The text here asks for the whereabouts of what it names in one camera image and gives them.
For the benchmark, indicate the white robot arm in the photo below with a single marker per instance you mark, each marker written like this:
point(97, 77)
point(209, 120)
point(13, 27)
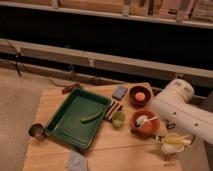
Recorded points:
point(172, 104)

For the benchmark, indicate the dark brown bowl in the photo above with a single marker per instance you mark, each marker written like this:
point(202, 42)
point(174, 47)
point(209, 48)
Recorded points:
point(142, 89)

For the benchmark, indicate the orange red bowl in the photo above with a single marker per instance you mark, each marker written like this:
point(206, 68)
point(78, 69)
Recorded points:
point(149, 128)

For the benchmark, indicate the blue sponge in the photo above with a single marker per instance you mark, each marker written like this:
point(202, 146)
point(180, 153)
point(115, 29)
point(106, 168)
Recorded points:
point(119, 93)

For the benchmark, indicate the striped brown block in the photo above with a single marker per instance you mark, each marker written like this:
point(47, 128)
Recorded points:
point(114, 107)

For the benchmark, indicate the small green cup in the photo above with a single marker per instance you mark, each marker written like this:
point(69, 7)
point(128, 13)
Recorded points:
point(118, 119)

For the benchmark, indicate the orange ball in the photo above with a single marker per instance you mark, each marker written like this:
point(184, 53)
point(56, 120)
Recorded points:
point(139, 96)

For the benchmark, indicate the dark red small object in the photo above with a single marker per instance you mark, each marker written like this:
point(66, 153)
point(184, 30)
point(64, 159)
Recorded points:
point(68, 89)

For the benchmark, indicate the green pickle in tray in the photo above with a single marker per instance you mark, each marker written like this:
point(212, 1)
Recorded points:
point(91, 117)

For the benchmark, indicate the green plastic tray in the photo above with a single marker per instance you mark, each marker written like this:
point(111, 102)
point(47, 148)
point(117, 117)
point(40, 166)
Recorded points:
point(65, 124)

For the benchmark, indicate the wooden board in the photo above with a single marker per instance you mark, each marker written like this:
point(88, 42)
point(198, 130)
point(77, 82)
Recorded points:
point(112, 150)

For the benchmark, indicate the grey blue cloth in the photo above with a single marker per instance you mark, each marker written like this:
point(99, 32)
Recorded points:
point(77, 162)

